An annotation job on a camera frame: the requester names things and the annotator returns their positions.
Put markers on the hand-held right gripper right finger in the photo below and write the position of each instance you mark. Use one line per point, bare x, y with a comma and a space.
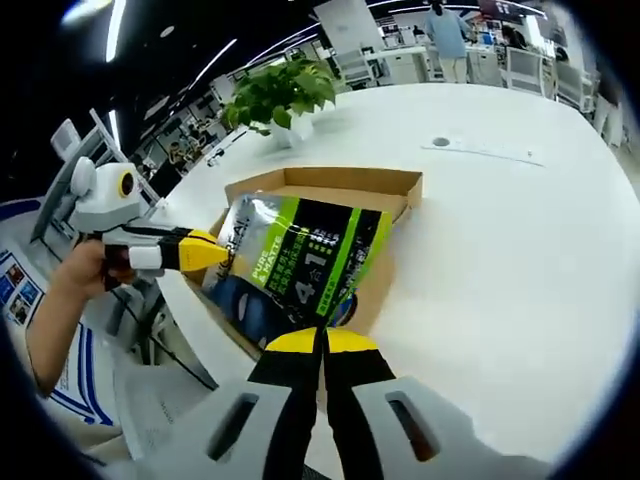
370, 400

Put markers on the blue framed wall poster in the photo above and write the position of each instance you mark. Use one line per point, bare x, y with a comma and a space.
17, 290

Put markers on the ceiling light strip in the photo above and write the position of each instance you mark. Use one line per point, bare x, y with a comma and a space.
215, 61
116, 30

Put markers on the silver green soft pouch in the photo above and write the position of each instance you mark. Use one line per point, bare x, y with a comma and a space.
300, 240

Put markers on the white office chair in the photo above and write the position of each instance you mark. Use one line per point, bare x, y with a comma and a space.
575, 87
525, 70

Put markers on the white desk cabinet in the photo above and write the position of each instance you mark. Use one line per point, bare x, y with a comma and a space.
405, 65

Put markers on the grey metal rack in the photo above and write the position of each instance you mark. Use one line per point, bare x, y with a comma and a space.
57, 199

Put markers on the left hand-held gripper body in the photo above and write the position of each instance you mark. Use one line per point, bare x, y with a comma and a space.
105, 200

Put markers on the small black desk gadget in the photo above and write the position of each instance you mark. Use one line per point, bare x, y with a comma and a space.
216, 157

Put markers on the brown cardboard shoe box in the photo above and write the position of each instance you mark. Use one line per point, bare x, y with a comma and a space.
382, 285

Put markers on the person's left hand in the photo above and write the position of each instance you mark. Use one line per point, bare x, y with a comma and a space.
80, 272

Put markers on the green potted plant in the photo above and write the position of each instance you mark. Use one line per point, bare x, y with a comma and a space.
280, 90

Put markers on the white box device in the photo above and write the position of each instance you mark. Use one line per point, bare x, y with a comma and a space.
66, 140

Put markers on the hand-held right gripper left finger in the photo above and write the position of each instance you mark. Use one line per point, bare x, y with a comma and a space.
280, 400

